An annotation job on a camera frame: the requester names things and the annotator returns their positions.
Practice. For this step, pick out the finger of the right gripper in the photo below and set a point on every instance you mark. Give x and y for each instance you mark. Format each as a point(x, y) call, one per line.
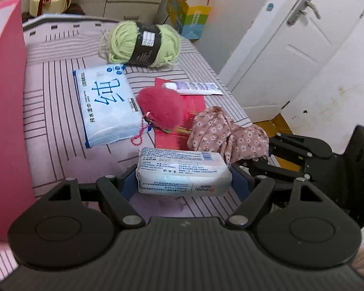
point(262, 168)
point(305, 146)

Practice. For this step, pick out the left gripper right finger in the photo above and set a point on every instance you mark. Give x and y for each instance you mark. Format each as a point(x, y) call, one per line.
point(254, 194)

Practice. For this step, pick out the silver door handle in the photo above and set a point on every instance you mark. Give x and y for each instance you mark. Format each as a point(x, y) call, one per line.
point(300, 10)

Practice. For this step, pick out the green yarn ball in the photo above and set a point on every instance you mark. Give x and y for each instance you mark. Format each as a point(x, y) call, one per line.
point(135, 43)

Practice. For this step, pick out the pink floral cloth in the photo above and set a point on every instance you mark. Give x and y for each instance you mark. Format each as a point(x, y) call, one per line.
point(214, 131)

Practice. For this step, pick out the red fluffy pompom keychain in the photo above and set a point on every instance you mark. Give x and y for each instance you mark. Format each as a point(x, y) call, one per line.
point(161, 108)

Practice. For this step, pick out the pink storage box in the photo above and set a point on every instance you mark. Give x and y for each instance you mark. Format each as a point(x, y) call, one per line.
point(16, 193)

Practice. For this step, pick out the blue wet wipes pack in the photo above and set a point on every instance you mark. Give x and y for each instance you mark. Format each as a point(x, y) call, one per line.
point(108, 106)

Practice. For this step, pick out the purple white tube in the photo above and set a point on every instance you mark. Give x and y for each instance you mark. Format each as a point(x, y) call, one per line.
point(193, 88)

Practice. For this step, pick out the striped pink table cloth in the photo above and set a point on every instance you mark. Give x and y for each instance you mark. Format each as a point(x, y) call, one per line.
point(53, 123)

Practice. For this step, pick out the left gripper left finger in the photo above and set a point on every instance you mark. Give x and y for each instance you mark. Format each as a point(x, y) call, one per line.
point(115, 194)

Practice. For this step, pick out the colourful paper gift bag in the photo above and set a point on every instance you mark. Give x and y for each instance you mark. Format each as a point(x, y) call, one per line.
point(188, 17)

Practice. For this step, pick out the white tissue pack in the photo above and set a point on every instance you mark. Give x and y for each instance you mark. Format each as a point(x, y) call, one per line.
point(182, 173)

